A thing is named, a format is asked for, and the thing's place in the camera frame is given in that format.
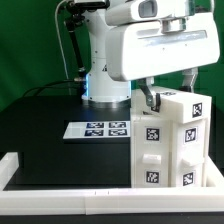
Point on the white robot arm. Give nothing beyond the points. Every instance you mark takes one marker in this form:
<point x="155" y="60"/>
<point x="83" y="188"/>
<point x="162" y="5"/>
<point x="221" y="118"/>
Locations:
<point x="101" y="16"/>

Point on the white sheet with markers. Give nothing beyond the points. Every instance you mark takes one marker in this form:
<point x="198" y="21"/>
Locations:
<point x="97" y="130"/>

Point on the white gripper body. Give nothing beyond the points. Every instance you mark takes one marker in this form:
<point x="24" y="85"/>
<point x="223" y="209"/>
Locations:
<point x="141" y="50"/>

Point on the white cabinet door panel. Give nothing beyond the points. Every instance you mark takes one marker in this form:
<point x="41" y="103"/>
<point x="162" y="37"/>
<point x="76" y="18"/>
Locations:
<point x="188" y="154"/>
<point x="150" y="144"/>

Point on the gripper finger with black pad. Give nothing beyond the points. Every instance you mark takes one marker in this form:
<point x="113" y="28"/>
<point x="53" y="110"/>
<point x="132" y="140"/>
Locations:
<point x="189" y="79"/>
<point x="153" y="99"/>

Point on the white cabinet top block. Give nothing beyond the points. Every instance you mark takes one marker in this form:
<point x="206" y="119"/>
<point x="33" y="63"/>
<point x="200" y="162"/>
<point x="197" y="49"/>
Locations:
<point x="177" y="106"/>

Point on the white U-shaped fence frame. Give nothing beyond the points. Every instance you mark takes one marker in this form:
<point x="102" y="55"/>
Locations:
<point x="109" y="201"/>

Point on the white cabinet body box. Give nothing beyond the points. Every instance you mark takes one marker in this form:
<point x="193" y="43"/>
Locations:
<point x="166" y="153"/>

